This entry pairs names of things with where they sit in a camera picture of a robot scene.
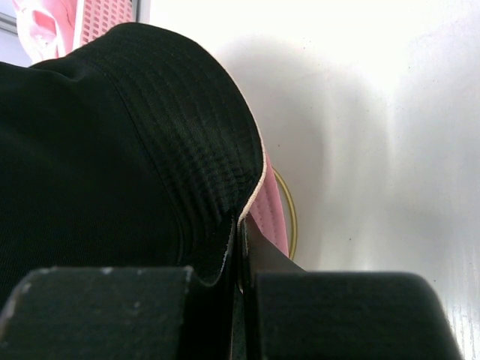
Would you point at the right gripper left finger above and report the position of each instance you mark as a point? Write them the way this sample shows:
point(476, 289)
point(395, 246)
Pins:
point(126, 313)

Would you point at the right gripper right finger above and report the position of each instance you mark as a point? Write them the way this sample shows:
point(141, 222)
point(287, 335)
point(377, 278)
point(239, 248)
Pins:
point(290, 313)

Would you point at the gold wire hat stand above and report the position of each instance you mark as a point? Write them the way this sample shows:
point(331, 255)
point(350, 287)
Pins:
point(292, 214)

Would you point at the black bucket hat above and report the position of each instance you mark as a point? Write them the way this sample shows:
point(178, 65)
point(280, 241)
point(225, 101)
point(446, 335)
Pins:
point(129, 151)

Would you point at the white plastic basket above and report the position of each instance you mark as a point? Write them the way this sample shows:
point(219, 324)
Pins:
point(96, 17)

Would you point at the left corner aluminium profile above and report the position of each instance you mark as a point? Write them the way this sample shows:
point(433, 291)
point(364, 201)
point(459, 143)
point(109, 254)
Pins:
point(8, 24)

